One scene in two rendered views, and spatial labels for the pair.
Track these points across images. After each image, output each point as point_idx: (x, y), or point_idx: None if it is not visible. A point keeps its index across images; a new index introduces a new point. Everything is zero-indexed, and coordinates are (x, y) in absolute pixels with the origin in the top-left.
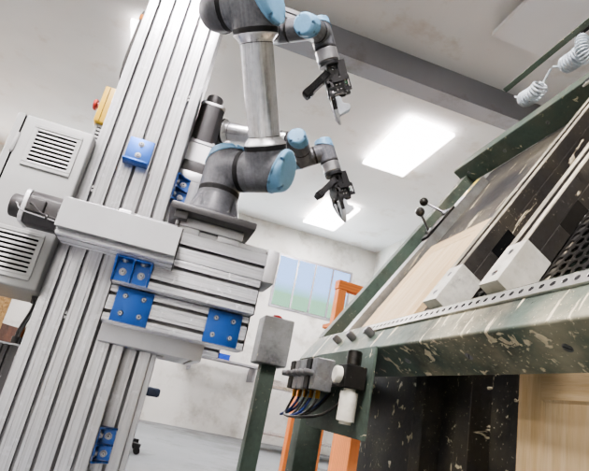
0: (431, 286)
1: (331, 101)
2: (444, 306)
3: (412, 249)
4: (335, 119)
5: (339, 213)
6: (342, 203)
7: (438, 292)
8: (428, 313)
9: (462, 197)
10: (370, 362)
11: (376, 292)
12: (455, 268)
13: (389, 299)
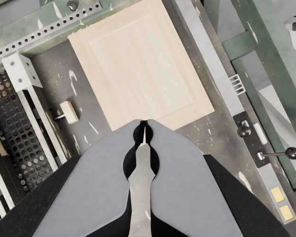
0: (94, 73)
1: (51, 207)
2: None
3: (294, 103)
4: (138, 123)
5: None
6: None
7: (3, 64)
8: (4, 51)
9: (271, 185)
10: (43, 0)
11: (260, 36)
12: (19, 86)
13: (167, 40)
